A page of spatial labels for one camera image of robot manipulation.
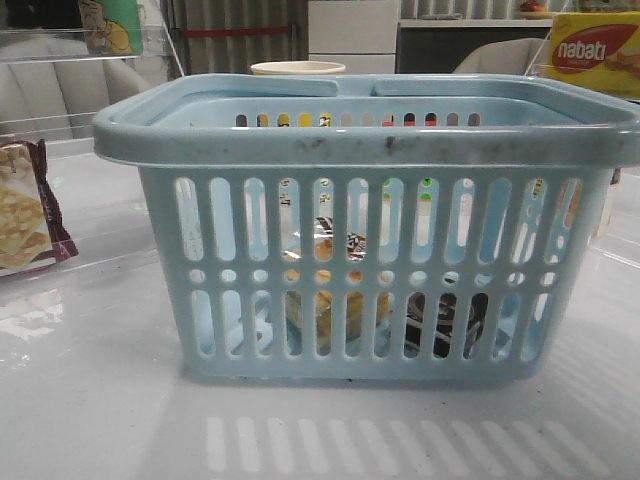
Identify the packaged bread clear wrapper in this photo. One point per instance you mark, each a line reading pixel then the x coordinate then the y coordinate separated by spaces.
pixel 324 308

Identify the light blue plastic basket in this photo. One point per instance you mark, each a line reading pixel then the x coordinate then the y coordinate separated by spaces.
pixel 460 184

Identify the white cabinet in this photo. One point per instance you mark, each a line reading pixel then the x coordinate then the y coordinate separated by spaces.
pixel 361 35

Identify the beige chair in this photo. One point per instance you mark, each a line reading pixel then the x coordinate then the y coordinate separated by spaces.
pixel 514 57

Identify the brown cracker snack package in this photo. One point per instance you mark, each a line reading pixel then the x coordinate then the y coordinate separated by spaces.
pixel 33 236

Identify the green cartoon snack bag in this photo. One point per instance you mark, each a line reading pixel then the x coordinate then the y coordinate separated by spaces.
pixel 111 27

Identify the clear acrylic left shelf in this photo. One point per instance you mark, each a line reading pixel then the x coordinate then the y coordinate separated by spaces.
pixel 52 86

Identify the clear acrylic shelf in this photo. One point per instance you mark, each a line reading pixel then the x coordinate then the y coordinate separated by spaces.
pixel 52 86
pixel 618 227

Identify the clear acrylic right shelf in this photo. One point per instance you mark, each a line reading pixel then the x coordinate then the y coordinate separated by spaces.
pixel 618 227

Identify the yellow nabati wafer box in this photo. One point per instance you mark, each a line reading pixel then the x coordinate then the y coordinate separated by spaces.
pixel 597 51

